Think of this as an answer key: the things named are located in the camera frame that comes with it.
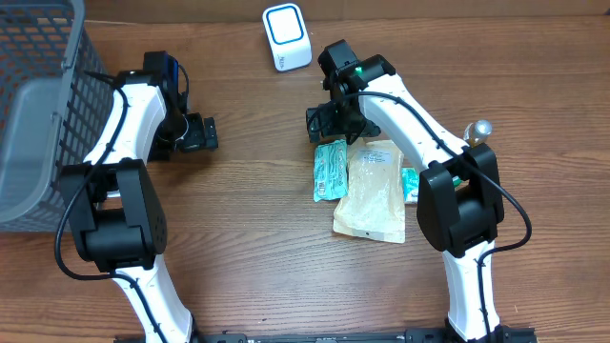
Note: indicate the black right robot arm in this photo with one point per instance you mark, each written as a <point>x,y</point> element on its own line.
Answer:
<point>459,202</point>

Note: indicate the grey plastic basket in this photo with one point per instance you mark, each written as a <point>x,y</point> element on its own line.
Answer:
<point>52,110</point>

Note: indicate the green wet wipes pack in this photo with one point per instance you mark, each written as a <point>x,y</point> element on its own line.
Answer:
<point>330,171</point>

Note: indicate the white barcode scanner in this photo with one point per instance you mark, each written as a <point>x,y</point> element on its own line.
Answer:
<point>287,36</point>

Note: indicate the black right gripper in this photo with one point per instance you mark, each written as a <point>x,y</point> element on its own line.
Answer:
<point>315,123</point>

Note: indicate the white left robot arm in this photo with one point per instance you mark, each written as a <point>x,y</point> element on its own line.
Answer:
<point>114,227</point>

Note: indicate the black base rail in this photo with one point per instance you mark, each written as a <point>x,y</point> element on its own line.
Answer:
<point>502,334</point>

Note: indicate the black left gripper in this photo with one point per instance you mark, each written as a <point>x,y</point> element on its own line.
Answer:
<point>201,138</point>

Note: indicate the brown Pantree snack pouch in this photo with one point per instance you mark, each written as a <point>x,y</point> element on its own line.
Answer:
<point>374,206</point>

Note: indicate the small green sachet pack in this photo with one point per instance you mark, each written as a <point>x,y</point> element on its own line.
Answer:
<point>410,181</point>

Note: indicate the yellow oil glass bottle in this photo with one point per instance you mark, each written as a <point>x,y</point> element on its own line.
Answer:
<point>477,132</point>

